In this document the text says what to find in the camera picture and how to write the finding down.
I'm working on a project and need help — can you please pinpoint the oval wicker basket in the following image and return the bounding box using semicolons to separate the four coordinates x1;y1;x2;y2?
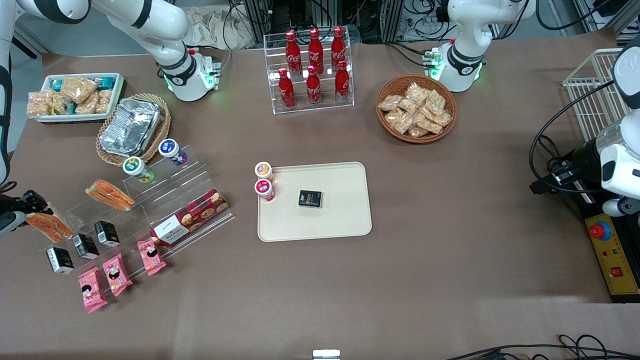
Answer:
95;93;172;167

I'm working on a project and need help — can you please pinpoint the beige cloth bag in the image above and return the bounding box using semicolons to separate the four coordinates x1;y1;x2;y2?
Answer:
187;5;256;51

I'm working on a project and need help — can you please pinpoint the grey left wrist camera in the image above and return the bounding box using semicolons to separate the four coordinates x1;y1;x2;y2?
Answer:
601;196;640;219

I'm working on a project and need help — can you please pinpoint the purple lid cup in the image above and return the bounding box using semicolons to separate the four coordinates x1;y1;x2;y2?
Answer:
158;138;188;167

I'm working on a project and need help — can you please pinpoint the beige plastic tray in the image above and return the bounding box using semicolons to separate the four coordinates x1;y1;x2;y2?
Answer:
257;161;373;243

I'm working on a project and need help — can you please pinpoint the rice cracker packet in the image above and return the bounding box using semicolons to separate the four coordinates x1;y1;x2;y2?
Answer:
47;92;71;115
26;90;51;118
60;75;98;104
95;89;113;115
75;94;98;116

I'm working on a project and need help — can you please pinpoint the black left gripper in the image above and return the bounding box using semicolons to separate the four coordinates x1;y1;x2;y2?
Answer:
529;138;603;196

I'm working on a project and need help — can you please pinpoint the clear acrylic stepped stand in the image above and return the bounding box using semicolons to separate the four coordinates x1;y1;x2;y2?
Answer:
60;145;236;266

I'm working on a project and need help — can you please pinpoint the green lid cup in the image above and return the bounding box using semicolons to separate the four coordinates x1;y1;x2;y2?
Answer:
123;156;156;183

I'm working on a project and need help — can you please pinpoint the aluminium foil container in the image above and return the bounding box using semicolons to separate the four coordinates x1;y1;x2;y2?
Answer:
99;97;162;157

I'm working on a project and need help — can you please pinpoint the black equipment rack with cables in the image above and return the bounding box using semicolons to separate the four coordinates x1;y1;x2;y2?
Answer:
227;0;451;43

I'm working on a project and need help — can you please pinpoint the black cable bundle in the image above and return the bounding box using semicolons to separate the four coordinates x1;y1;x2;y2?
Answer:
445;334;640;360

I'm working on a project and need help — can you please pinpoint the red lid cup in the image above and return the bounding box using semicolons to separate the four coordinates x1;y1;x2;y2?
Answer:
254;178;276;203

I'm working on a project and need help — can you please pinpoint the brown paper table cover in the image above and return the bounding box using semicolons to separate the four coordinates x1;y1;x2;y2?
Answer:
0;27;640;360

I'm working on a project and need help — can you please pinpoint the yellow emergency stop box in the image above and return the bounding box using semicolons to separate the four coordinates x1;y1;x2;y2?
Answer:
585;212;640;304

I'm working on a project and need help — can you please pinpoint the pink snack packet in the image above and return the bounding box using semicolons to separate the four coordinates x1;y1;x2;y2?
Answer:
77;267;108;314
137;238;167;277
102;253;134;297

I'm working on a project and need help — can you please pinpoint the clear acrylic bottle rack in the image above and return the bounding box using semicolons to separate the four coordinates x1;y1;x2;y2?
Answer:
263;30;355;116

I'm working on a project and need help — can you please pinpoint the round brown wicker basket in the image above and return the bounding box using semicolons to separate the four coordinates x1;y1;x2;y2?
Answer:
375;74;458;145

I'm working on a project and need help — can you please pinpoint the small black and white carton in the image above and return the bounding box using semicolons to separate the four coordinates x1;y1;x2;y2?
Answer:
94;220;121;249
71;233;100;260
46;247;75;275

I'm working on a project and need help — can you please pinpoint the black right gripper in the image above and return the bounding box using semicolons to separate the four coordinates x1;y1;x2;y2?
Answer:
0;190;48;216

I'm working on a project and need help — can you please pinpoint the red cola bottle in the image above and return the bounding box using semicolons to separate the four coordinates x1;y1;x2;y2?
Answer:
334;61;351;103
285;30;302;77
278;68;296;109
307;28;325;75
305;65;323;106
330;26;347;71

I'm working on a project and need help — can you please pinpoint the white rectangular snack bin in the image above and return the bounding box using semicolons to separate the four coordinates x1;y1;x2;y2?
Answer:
37;72;126;124

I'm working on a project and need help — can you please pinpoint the black carton with gold print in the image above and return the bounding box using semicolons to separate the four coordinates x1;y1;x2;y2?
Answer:
298;190;323;209

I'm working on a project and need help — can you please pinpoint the thick black cable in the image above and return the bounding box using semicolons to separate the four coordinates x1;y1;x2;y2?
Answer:
529;80;617;197

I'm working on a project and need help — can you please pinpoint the triangle sandwich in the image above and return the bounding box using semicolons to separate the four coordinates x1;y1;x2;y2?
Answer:
25;202;73;244
85;180;136;212

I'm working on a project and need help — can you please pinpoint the orange lid cup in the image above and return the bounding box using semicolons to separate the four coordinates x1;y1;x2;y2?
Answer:
254;161;275;183

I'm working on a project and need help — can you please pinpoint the white wire basket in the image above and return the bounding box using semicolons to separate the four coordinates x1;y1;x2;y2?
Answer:
562;48;633;143

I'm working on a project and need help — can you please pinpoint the red plaid cookie box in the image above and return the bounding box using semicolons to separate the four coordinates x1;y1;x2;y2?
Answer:
149;189;231;248

